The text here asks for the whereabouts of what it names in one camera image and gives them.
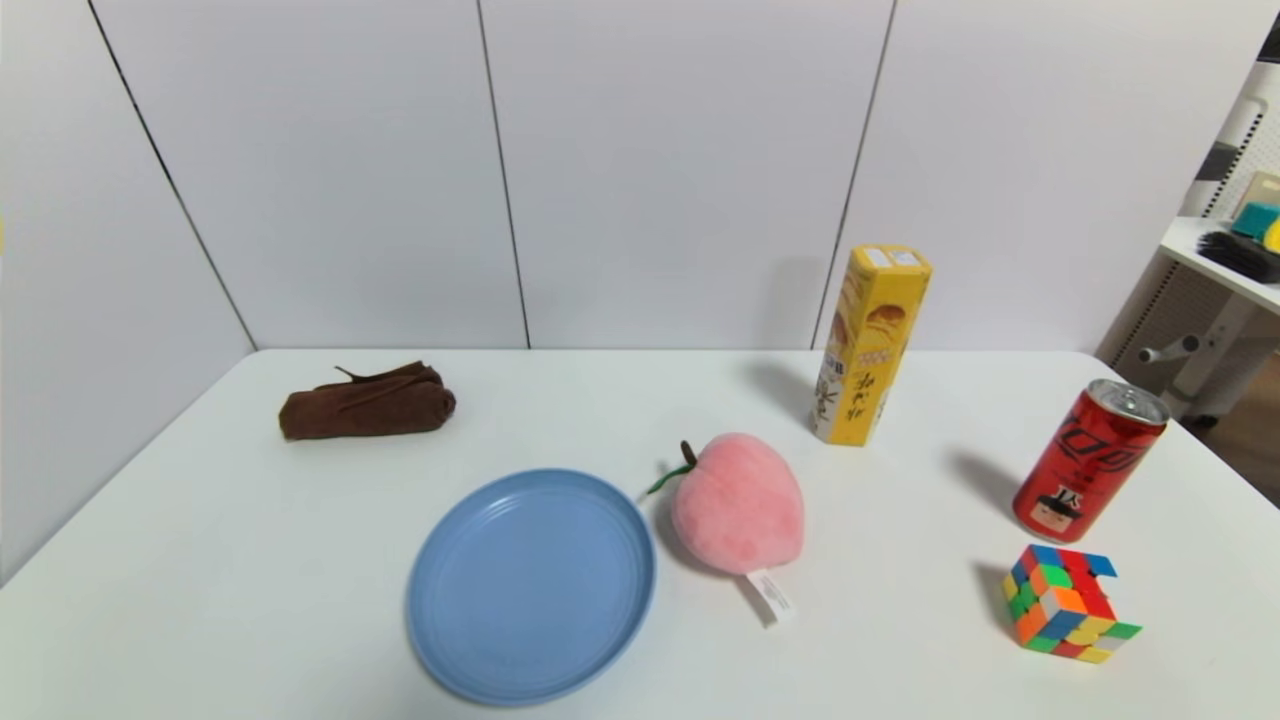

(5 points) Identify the yellow hexagonal snack box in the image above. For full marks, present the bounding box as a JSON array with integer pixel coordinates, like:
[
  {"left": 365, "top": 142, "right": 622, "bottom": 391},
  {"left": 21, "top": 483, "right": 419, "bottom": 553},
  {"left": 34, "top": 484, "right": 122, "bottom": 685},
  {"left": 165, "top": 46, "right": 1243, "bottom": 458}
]
[{"left": 810, "top": 243, "right": 933, "bottom": 447}]

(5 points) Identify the white perforated panel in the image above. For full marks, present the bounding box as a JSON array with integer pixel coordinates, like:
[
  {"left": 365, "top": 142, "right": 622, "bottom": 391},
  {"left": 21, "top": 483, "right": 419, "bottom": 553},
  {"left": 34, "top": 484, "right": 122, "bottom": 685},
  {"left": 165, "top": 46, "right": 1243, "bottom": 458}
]
[{"left": 1185, "top": 60, "right": 1280, "bottom": 221}]

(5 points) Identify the multicolour puzzle cube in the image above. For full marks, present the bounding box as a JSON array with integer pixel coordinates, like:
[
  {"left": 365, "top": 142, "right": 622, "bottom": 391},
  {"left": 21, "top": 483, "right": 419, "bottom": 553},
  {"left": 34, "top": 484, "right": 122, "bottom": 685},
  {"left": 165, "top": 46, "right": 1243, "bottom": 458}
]
[{"left": 1002, "top": 544, "right": 1143, "bottom": 665}]

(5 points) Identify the brown cloth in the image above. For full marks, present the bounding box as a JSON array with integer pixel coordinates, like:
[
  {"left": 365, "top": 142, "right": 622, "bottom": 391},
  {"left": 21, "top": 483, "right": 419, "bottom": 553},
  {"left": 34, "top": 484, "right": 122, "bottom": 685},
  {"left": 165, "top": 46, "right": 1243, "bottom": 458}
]
[{"left": 278, "top": 361, "right": 457, "bottom": 442}]

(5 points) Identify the black bristle brush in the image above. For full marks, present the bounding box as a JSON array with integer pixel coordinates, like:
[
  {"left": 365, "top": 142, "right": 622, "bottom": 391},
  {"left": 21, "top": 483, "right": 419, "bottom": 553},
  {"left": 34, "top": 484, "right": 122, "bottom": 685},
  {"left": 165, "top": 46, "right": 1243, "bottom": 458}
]
[{"left": 1196, "top": 230, "right": 1280, "bottom": 284}]

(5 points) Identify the blue round plate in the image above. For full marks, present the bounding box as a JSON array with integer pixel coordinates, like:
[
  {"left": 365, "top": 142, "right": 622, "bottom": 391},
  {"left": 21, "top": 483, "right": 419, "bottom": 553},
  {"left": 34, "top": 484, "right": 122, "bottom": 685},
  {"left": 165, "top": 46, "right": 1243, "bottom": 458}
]
[{"left": 405, "top": 468, "right": 658, "bottom": 708}]

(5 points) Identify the red soda can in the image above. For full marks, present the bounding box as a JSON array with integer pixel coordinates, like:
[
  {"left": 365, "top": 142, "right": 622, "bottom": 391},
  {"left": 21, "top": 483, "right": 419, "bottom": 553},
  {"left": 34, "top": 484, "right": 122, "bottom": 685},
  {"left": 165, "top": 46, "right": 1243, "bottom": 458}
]
[{"left": 1013, "top": 378, "right": 1171, "bottom": 544}]

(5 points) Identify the teal sponge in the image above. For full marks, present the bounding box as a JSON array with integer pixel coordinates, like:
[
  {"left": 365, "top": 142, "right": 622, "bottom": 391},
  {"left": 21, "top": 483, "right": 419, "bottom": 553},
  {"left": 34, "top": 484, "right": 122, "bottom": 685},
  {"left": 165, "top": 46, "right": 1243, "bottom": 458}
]
[{"left": 1230, "top": 202, "right": 1280, "bottom": 241}]

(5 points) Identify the pink peach plush toy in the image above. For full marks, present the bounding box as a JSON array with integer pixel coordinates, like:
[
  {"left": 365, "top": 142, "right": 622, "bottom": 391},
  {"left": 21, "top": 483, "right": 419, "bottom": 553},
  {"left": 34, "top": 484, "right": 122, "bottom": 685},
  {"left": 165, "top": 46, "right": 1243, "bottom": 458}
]
[{"left": 645, "top": 432, "right": 806, "bottom": 629}]

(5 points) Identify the white side shelf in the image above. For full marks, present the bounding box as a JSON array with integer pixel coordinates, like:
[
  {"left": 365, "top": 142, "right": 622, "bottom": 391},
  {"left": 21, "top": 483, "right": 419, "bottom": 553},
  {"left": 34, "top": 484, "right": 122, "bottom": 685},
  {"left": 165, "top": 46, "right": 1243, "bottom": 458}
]
[{"left": 1095, "top": 215, "right": 1280, "bottom": 431}]

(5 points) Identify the beige board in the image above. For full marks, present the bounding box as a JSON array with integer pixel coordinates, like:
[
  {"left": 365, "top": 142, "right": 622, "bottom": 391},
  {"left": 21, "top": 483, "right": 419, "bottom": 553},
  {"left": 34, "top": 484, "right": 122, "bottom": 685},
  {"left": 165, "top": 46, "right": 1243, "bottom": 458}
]
[{"left": 1232, "top": 170, "right": 1280, "bottom": 213}]

